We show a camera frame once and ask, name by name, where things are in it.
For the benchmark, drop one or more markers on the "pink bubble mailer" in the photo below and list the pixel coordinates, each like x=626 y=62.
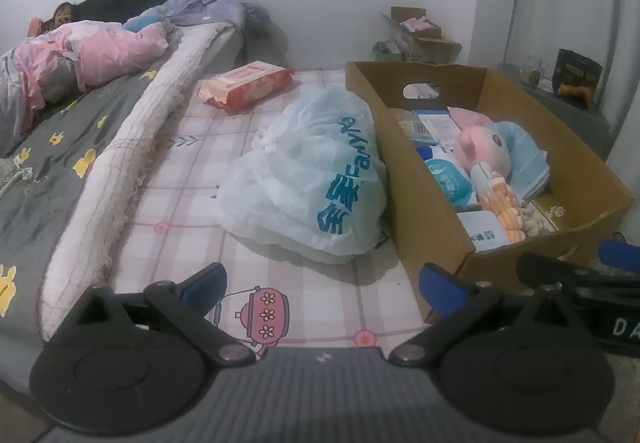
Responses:
x=462 y=115

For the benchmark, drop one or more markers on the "small open cardboard box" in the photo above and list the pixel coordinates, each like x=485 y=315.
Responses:
x=425 y=38

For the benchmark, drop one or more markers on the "blue white soft packet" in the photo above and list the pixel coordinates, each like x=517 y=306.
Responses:
x=447 y=180

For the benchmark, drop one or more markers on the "grey cabinet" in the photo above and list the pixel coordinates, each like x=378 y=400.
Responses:
x=575 y=123

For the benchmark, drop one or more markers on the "purple cloth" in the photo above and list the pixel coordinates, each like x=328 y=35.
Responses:
x=200 y=5

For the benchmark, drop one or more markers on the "green paper bag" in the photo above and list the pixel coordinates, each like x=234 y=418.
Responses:
x=389 y=52

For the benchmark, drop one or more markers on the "pink quilt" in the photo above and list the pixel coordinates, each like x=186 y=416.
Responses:
x=100 y=53

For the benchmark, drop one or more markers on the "grey bedsheet yellow prints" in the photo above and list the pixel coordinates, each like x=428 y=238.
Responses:
x=55 y=203

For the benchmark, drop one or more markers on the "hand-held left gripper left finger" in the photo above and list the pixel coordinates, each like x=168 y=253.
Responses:
x=205 y=283

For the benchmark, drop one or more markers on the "blue towel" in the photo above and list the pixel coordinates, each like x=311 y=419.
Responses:
x=527 y=158

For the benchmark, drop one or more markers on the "white packet green label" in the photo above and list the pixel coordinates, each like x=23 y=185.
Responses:
x=482 y=233

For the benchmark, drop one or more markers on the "pink wet wipes packet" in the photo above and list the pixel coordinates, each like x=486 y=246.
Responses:
x=245 y=85

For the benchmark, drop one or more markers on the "pink plush toy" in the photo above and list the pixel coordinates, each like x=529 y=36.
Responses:
x=480 y=145

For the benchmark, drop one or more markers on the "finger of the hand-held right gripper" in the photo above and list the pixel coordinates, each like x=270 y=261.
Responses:
x=555 y=273
x=622 y=253

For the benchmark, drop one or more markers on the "brown toy face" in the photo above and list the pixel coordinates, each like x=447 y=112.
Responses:
x=63 y=14

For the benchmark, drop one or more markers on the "glass jar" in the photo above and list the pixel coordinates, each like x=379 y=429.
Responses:
x=531 y=70

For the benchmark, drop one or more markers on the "blue white paper box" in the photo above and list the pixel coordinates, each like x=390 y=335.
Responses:
x=435 y=125

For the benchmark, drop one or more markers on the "orange striped sock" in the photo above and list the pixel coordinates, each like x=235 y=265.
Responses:
x=502 y=208

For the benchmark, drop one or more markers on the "small yellow box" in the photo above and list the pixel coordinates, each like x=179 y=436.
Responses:
x=550 y=213

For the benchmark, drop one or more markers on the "black snack tin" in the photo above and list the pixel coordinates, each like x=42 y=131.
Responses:
x=577 y=73

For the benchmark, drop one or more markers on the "white plastic bag blue print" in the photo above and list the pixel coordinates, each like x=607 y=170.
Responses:
x=300 y=183

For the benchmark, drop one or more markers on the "long white bolster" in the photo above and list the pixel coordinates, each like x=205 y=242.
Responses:
x=125 y=173

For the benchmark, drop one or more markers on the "large cardboard box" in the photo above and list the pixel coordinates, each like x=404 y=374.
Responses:
x=425 y=233

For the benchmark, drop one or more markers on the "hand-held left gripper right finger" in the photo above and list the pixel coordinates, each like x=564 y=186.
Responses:
x=440 y=285

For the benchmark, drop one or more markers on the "clear plastic packet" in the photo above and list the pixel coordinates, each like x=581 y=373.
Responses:
x=410 y=130

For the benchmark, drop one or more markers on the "grey knitted cloth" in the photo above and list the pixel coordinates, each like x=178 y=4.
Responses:
x=12 y=173

